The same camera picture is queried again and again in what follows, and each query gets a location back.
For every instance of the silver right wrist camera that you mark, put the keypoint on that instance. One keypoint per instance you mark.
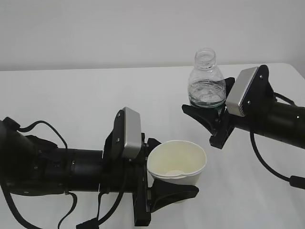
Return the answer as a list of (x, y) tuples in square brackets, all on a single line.
[(235, 98)]

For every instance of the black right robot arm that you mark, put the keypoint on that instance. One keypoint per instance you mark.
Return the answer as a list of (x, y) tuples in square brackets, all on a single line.
[(252, 105)]

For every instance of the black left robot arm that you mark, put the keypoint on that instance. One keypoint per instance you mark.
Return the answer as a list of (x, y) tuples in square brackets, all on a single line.
[(30, 166)]

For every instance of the clear water bottle green label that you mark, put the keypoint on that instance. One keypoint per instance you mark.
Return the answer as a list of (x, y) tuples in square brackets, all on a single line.
[(206, 84)]

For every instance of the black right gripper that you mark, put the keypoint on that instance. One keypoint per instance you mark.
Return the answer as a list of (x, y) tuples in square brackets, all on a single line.
[(216, 120)]

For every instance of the white paper cup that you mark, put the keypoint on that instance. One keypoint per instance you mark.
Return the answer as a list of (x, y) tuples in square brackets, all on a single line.
[(177, 161)]

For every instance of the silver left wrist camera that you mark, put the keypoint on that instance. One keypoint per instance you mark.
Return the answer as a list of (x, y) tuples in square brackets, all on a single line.
[(132, 133)]

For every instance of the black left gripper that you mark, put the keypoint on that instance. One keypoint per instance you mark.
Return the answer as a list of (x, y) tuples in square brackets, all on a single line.
[(130, 176)]

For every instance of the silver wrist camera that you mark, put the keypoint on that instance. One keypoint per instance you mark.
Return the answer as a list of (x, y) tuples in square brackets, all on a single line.
[(132, 133), (235, 98)]

